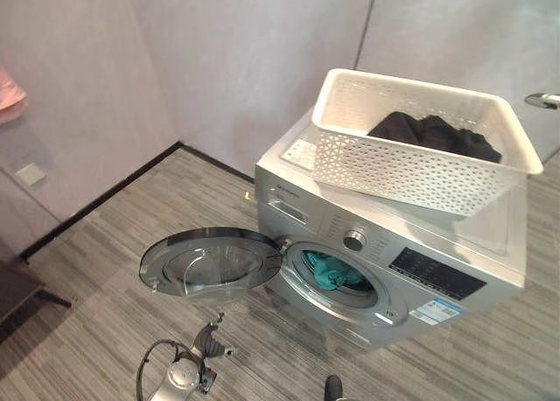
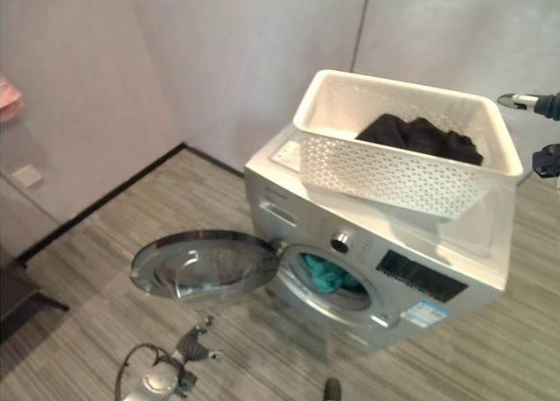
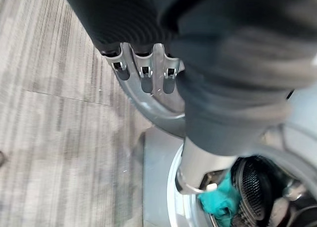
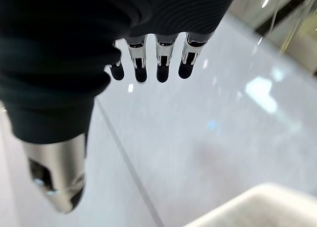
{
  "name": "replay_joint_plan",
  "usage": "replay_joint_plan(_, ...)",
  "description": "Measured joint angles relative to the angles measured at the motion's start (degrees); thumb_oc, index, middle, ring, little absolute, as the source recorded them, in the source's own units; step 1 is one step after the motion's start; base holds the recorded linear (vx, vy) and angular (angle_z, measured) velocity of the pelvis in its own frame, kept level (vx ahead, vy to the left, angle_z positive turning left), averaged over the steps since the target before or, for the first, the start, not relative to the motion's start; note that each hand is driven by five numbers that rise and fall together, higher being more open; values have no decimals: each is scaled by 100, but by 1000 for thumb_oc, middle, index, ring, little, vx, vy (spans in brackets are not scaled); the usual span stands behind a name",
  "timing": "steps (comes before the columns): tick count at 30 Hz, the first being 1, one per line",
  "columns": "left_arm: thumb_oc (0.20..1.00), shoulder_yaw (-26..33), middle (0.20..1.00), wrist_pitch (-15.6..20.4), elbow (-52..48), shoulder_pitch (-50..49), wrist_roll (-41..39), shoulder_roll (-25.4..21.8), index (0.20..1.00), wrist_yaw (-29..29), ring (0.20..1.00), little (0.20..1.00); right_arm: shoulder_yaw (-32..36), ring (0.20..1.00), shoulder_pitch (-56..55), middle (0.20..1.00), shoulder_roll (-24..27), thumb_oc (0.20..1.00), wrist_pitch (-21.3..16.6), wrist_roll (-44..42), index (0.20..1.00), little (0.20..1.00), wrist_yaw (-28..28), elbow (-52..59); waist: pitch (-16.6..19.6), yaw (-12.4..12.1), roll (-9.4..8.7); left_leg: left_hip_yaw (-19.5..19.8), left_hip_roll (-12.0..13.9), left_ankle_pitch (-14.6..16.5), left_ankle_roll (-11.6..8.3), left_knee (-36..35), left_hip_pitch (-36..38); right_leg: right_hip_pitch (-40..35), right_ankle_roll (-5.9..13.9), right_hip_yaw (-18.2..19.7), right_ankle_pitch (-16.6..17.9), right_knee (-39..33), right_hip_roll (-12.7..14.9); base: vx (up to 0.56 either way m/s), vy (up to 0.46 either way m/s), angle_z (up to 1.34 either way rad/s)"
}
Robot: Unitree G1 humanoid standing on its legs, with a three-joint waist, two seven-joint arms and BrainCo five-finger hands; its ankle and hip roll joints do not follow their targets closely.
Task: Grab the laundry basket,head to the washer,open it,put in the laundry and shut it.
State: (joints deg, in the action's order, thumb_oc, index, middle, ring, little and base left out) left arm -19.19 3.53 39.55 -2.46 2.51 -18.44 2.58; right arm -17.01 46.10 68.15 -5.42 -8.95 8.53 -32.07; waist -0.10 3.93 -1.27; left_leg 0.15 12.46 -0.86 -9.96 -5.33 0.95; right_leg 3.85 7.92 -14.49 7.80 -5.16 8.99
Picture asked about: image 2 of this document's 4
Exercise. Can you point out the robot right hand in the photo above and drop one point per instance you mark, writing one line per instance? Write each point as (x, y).
(547, 103)

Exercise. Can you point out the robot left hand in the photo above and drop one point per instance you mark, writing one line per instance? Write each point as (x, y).
(195, 344)

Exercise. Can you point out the round glass washer door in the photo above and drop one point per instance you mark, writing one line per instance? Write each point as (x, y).
(205, 261)

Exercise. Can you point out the black garment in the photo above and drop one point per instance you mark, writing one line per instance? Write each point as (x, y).
(429, 138)

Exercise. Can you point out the teal garment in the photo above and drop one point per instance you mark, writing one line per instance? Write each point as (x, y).
(326, 273)

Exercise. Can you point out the white perforated plastic laundry basket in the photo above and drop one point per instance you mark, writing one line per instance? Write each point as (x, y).
(394, 173)

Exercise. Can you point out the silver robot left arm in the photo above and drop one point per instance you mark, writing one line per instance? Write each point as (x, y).
(153, 381)

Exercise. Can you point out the washer detergent drawer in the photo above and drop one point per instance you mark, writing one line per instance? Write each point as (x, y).
(276, 211)

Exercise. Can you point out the silver washer control knob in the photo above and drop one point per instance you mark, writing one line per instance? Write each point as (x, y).
(340, 240)

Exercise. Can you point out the black washer display panel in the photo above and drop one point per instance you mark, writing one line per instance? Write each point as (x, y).
(420, 275)

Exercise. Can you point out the dark robot foot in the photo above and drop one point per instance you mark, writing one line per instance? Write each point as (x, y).
(332, 390)

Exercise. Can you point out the silver front-load washing machine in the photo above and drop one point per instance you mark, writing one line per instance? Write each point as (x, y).
(437, 243)

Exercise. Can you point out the white dotted instruction sticker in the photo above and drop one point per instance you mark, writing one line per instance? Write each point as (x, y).
(286, 155)

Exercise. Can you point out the blue white energy label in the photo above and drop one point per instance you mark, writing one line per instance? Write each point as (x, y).
(426, 314)

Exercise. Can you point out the pink cloth item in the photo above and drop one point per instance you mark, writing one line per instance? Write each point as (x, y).
(9, 98)

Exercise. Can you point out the white wall socket plate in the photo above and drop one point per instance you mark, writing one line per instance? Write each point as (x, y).
(27, 176)

